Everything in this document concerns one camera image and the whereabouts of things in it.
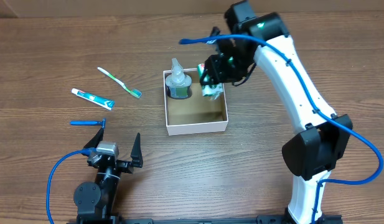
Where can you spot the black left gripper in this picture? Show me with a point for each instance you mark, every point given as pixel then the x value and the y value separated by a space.
pixel 117 165

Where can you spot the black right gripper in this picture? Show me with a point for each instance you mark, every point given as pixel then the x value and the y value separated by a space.
pixel 212 76

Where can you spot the green soap bar pack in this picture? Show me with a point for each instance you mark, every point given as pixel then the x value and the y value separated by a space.
pixel 213 91

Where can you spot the teal white toothpaste tube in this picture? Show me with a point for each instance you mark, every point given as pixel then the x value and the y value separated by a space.
pixel 100 101

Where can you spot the blue disposable razor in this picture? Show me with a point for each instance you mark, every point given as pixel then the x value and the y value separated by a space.
pixel 101 123

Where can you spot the green white toothbrush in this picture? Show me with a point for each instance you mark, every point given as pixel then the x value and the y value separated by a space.
pixel 134 92

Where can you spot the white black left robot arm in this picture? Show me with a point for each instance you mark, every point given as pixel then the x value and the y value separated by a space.
pixel 95 200

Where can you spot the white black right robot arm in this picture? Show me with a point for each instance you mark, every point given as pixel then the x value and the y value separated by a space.
pixel 264 42

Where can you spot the pink open cardboard box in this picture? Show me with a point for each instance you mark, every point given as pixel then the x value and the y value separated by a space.
pixel 196 114

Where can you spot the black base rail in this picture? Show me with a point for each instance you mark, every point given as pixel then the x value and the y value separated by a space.
pixel 260 219

